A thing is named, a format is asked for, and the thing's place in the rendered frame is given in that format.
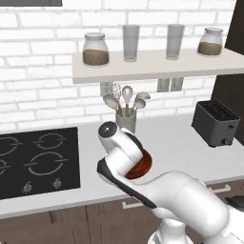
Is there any clear drinking glass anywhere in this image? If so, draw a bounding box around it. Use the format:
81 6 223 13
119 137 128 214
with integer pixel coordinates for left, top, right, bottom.
165 23 186 61
121 24 141 63

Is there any glass jar with brown filling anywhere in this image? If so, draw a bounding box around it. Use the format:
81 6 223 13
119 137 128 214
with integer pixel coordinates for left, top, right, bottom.
82 31 111 68
196 27 224 57

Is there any white drawer handle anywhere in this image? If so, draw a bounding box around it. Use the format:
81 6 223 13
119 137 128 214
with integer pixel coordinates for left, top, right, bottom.
208 183 232 194
121 200 145 211

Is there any white wall socket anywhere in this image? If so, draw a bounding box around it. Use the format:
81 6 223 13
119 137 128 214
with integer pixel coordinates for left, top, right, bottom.
100 82 114 97
157 77 185 93

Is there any black hob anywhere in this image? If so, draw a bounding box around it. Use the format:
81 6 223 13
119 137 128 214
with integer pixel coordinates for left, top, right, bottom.
0 127 82 201

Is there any brown cupboard door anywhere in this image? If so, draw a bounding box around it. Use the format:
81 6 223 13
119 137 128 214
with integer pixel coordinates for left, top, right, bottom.
0 206 89 244

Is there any dark extractor hood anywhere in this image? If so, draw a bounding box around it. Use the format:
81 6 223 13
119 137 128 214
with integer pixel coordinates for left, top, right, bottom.
0 0 63 8

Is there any white spoon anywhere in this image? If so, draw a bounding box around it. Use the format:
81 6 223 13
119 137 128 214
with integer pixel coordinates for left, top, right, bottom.
121 85 133 117

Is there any white ladle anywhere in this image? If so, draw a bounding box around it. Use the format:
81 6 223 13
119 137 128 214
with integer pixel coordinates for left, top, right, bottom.
131 91 152 117

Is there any white spatula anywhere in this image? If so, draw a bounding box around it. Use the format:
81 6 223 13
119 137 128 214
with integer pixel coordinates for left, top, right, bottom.
102 93 123 117

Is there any white whisk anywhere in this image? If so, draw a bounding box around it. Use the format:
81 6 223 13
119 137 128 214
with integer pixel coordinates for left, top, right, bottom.
112 82 123 111

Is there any brown bowl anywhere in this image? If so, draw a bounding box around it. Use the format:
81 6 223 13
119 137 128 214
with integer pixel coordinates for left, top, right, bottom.
124 150 153 180

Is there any white wall shelf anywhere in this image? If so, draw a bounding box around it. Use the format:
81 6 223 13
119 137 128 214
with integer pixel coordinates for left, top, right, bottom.
71 48 244 85

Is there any grey utensil pot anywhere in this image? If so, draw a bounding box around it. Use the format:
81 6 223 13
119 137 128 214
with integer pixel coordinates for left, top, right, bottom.
114 108 137 134

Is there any dark grey toaster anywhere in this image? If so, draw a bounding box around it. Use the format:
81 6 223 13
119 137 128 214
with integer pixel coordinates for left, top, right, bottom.
191 100 241 149

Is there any dark brown tall cabinet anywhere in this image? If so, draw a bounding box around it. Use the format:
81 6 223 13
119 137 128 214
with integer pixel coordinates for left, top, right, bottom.
211 0 244 147

